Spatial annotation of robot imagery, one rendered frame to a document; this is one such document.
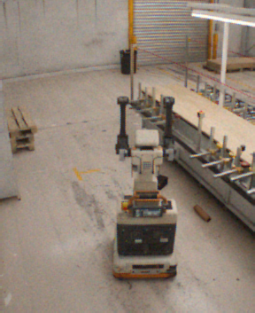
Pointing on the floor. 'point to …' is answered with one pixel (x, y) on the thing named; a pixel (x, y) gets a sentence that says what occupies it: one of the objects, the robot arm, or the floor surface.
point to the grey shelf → (9, 187)
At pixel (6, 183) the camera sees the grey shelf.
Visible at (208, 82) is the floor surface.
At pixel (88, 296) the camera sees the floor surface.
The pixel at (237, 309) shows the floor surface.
